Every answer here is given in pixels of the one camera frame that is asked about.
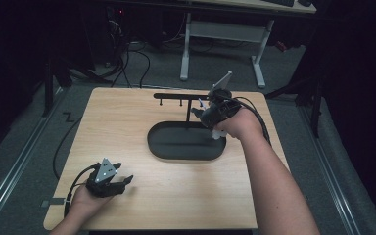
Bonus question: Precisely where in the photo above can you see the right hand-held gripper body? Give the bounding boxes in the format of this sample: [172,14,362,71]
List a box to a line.
[201,70,243,130]

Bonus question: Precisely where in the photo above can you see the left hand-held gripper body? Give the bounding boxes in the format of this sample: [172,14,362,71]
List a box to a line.
[85,158,126,199]

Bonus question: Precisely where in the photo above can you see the black key rack with tray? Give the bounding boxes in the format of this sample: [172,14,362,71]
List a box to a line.
[146,92,228,162]

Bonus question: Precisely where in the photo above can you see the person's right hand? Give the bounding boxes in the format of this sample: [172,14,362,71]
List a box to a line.
[214,108,264,141]

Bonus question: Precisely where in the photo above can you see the person's left hand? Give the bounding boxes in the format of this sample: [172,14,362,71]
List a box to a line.
[70,186,114,221]

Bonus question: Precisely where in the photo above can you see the grey tape piece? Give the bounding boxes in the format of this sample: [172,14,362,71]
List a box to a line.
[40,197,67,209]

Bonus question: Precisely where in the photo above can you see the small red object on floor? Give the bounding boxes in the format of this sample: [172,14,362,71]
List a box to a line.
[274,40,289,53]

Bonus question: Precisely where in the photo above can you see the black metal stand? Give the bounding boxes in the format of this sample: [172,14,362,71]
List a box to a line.
[264,72,325,139]
[41,57,112,118]

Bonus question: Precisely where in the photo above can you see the dark computer tower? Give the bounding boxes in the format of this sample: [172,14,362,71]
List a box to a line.
[106,5,130,68]

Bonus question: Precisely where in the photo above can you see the black keyboard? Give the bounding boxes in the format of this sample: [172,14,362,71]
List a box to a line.
[262,0,296,8]

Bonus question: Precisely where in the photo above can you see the left hand-held gripper black cable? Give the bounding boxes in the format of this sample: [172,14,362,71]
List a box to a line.
[63,162,100,217]

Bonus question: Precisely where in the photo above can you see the hand-held gripper black cable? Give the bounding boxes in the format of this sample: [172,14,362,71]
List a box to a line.
[233,95,272,147]
[63,162,100,217]

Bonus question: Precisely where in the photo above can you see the right hand-held gripper black cable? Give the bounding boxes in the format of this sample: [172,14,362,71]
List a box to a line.
[233,95,272,147]

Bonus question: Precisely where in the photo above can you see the black cable on floor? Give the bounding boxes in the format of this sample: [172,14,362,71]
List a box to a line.
[52,117,83,181]

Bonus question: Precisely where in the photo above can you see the white metal frame desk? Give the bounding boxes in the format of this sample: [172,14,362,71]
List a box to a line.
[179,0,317,89]

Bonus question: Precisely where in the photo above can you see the bundle of black floor cables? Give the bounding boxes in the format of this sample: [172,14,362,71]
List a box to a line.
[97,19,152,89]

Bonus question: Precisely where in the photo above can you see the metal floor rail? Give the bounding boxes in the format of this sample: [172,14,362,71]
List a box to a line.
[298,106,362,235]
[0,87,65,228]

